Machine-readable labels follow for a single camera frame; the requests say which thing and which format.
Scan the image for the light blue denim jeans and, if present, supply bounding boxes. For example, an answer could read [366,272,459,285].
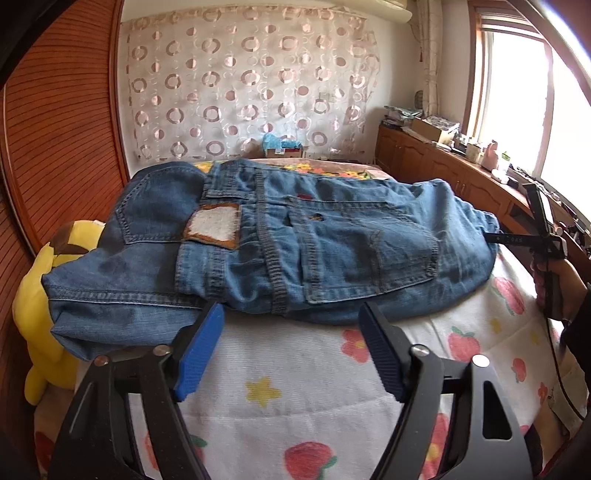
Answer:
[42,159,499,360]

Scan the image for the black sleeved right forearm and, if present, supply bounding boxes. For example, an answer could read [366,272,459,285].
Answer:
[560,285,591,398]

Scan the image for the right hand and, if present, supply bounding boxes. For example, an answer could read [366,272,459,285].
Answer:
[531,259,588,322]

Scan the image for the long wooden sideboard cabinet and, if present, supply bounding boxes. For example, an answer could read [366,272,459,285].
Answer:
[375,123,591,278]

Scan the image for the yellow plush toy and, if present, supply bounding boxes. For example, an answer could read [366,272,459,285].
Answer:
[12,219,106,407]

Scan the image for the pink bottle on sideboard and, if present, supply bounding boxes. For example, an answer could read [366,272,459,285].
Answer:
[481,140,499,172]

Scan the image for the cardboard box on sideboard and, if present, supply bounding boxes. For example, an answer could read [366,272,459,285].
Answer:
[410,116,460,144]

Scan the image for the white strawberry print sheet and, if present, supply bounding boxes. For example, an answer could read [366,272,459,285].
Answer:
[34,248,588,480]

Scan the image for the white air conditioner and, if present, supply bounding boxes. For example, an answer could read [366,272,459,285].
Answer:
[317,0,415,25]

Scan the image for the blue item at headboard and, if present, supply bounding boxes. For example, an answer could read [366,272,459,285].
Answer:
[262,133,304,158]

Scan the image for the circle patterned lace curtain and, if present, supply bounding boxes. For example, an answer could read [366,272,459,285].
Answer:
[120,5,381,166]

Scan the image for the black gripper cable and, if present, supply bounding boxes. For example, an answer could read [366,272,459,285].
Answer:
[543,315,588,423]

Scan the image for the window with wooden frame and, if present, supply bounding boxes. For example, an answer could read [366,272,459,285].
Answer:
[468,1,590,216]

